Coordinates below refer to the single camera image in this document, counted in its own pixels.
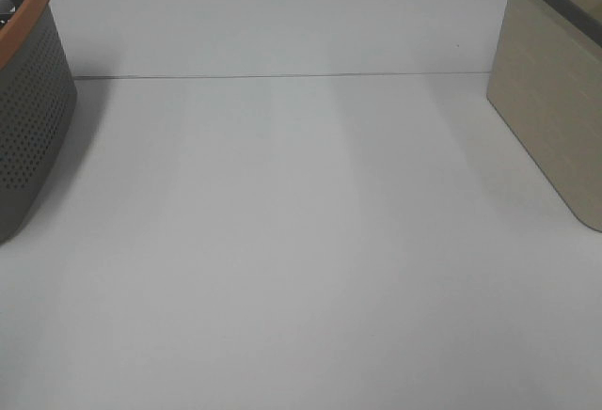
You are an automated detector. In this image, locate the beige basket grey rim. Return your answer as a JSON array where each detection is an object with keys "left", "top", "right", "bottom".
[{"left": 486, "top": 0, "right": 601, "bottom": 231}]

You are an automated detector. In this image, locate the grey perforated basket orange rim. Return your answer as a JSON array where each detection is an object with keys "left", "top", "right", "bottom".
[{"left": 1, "top": 0, "right": 77, "bottom": 242}]

